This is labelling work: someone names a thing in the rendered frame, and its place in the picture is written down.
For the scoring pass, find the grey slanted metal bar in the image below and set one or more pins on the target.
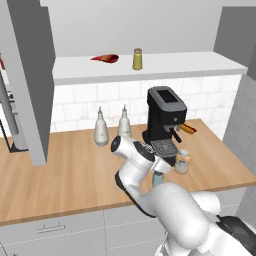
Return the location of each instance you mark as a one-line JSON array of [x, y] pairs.
[[10, 113]]

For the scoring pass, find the grey cabinet door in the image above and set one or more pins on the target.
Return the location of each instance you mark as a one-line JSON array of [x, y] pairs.
[[31, 76], [238, 33]]

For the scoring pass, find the hot dog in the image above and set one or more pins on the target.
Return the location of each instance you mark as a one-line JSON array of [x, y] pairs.
[[189, 128]]

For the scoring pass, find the yellow-green shaker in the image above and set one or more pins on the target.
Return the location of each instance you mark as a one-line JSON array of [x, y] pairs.
[[137, 60]]

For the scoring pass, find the grey drawer front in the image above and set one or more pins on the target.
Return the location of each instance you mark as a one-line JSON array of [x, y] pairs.
[[133, 225], [50, 230]]

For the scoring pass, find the white condiment bottle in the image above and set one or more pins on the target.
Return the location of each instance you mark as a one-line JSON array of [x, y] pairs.
[[124, 125], [101, 131]]

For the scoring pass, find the black coffee machine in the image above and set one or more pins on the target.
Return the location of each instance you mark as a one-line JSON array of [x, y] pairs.
[[164, 113]]

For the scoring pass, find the red chili pepper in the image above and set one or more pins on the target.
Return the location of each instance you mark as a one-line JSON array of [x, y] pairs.
[[107, 58]]

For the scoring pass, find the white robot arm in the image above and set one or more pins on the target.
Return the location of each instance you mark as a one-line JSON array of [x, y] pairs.
[[180, 213]]

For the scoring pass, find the white cabinet shelf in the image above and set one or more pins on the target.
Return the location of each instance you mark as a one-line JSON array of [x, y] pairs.
[[150, 68]]

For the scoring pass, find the clear shaker with orange lid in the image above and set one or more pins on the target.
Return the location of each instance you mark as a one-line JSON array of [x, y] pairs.
[[182, 163]]

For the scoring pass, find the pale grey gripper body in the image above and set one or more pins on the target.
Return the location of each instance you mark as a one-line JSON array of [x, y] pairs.
[[157, 179]]

